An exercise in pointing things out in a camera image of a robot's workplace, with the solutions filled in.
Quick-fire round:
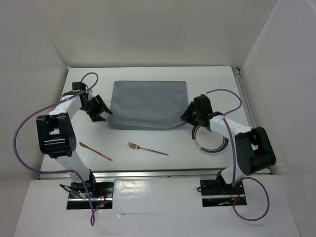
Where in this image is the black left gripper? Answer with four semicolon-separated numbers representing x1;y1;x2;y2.
79;94;112;122

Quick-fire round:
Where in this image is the white plate green red rim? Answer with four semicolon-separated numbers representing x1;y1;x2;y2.
191;125;230;156

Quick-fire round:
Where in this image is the grey cloth placemat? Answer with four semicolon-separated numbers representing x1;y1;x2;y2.
108;80;188;130

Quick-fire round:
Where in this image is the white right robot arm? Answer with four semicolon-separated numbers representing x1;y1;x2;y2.
181;94;276;194

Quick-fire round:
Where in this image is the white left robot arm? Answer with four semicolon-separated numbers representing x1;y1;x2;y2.
36;82;113;197

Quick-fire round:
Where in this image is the copper knife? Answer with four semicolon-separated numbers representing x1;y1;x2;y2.
79;142;113;161

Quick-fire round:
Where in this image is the copper fork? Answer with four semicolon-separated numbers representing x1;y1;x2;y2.
127;142;169;156

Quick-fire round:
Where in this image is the aluminium right side rail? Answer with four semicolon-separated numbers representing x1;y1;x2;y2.
232;66;269;168

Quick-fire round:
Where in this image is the aluminium rail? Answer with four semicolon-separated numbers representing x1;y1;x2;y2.
232;66;269;168
39;167;272;180

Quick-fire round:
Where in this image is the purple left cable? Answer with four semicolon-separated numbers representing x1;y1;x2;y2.
12;72;100;227

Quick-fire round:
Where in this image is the purple cable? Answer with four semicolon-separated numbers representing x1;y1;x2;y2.
202;89;270;220
12;72;100;227

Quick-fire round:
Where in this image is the aluminium front rail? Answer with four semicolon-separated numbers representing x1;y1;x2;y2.
39;167;272;180

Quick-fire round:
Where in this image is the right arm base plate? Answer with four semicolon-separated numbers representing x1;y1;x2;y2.
196;180;247;207

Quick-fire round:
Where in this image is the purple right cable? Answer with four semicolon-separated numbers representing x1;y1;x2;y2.
202;89;270;220

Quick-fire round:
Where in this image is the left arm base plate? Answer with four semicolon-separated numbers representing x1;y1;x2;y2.
59;181;114;210

